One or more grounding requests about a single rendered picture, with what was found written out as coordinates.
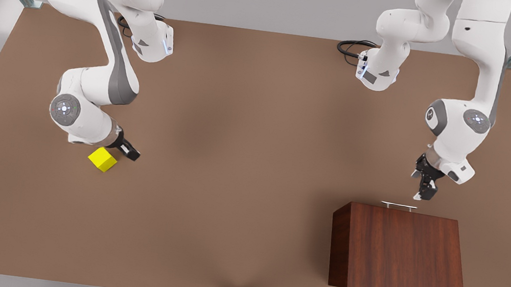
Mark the dark wooden drawer cabinet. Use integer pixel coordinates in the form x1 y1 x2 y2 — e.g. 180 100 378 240
324 199 478 287

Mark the yellow cube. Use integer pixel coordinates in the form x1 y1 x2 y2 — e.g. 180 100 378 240
86 145 120 174

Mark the drawer with silver handle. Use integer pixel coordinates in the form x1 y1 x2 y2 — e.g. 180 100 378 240
380 201 418 213

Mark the black cable loop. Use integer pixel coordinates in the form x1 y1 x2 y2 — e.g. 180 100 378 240
115 9 167 43
336 37 381 62

